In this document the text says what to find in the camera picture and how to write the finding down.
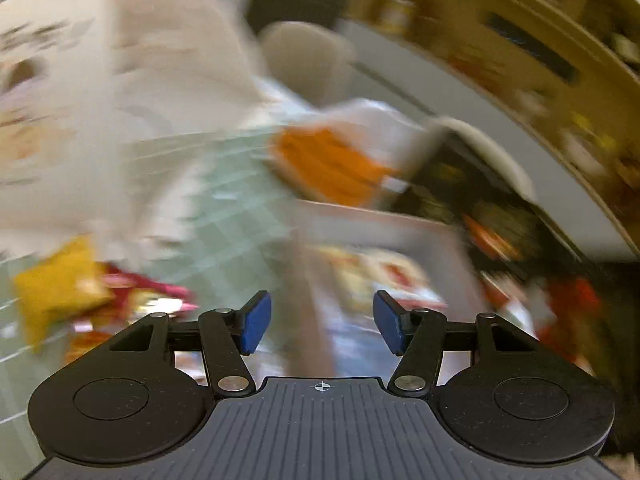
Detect red chicken snack packet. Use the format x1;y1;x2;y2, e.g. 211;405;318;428
64;263;198;365

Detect yellow snack packet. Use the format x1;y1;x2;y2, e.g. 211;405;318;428
12;235;113;351

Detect green checked tablecloth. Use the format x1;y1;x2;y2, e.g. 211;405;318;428
0;129;321;426

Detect pink cardboard box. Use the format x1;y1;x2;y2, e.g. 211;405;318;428
288;200;486;379

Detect red plush toy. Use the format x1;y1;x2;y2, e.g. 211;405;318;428
535;274;603;364

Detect black gold patterned box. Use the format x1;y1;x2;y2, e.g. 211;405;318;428
389;116;539;281

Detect orange package in plastic bag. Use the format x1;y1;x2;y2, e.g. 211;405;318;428
268;98;430;207

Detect beige chair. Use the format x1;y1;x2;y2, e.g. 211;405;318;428
258;21;357;107

